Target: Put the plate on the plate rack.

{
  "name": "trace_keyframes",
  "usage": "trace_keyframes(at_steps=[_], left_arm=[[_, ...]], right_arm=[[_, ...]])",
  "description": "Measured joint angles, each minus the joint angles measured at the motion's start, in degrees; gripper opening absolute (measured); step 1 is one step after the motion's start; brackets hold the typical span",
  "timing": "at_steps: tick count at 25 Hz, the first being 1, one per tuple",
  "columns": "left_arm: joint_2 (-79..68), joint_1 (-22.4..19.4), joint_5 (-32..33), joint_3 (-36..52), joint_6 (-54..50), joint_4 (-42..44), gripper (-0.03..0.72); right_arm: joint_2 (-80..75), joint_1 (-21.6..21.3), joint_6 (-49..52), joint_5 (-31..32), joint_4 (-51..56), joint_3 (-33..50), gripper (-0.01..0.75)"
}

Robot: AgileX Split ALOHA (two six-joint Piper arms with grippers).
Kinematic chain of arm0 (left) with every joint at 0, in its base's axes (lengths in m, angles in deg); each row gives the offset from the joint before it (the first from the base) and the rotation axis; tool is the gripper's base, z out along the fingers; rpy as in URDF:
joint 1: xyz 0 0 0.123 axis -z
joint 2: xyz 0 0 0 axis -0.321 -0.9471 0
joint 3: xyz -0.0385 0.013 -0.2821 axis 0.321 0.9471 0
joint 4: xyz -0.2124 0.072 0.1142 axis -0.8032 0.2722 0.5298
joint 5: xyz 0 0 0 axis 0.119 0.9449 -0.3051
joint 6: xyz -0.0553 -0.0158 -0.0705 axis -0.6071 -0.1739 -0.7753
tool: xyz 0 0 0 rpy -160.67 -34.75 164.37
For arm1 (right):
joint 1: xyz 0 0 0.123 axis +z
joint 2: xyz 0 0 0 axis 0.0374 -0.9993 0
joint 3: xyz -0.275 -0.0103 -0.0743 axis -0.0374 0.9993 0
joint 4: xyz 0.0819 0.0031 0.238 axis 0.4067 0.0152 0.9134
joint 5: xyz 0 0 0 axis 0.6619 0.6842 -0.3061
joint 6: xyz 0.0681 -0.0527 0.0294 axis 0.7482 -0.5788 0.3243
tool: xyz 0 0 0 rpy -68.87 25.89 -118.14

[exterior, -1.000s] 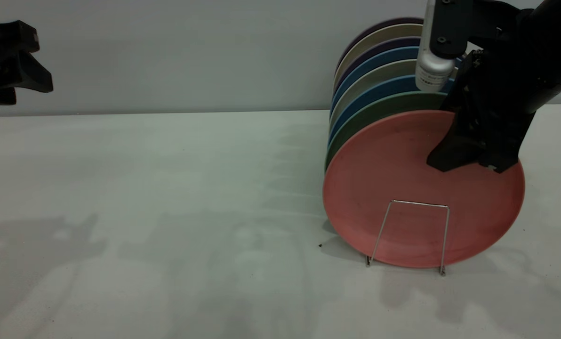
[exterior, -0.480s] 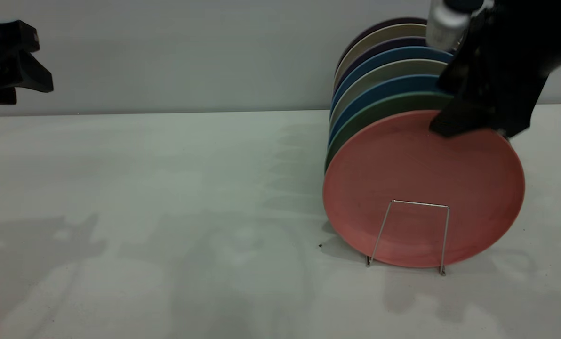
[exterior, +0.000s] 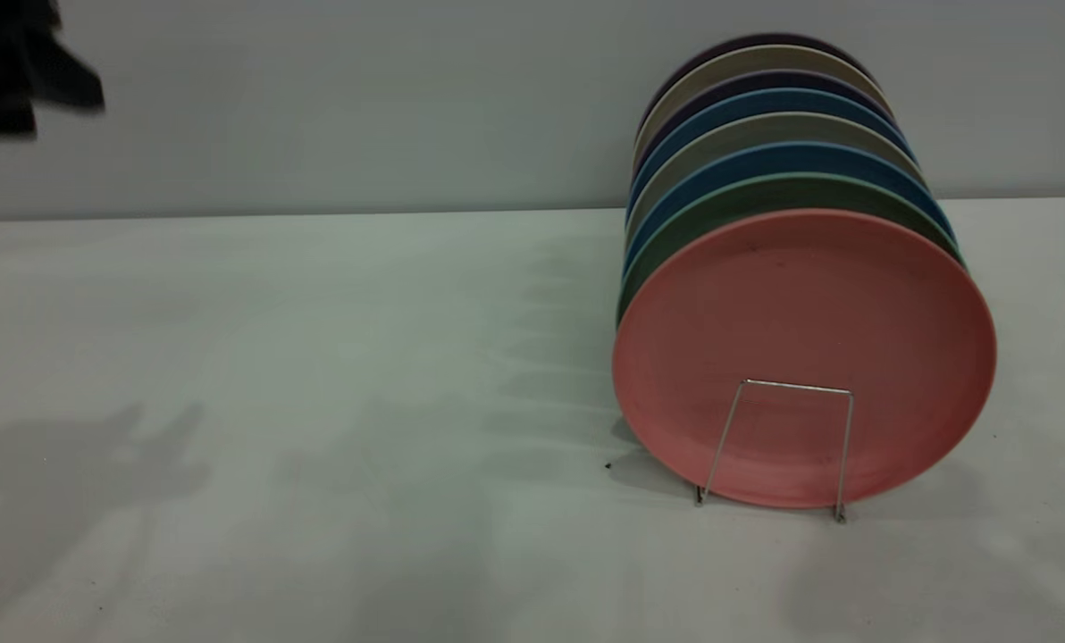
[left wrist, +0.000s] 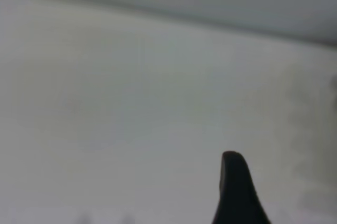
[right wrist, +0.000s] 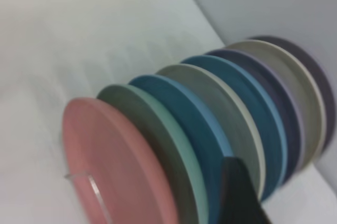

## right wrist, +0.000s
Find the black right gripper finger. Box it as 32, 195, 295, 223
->
220, 156, 272, 224

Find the pink round plate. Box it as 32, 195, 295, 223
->
62, 97, 186, 224

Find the beige round plate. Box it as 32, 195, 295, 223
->
224, 40, 328, 172
155, 63, 267, 201

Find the blue round plate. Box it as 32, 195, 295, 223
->
128, 74, 235, 172
180, 55, 288, 204

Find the light purple round plate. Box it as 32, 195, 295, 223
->
204, 48, 306, 183

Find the green round plate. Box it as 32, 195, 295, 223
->
96, 84, 222, 224

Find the dark purple round plate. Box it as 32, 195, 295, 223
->
246, 34, 337, 149

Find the metal wire plate rack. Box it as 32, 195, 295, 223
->
64, 170, 113, 224

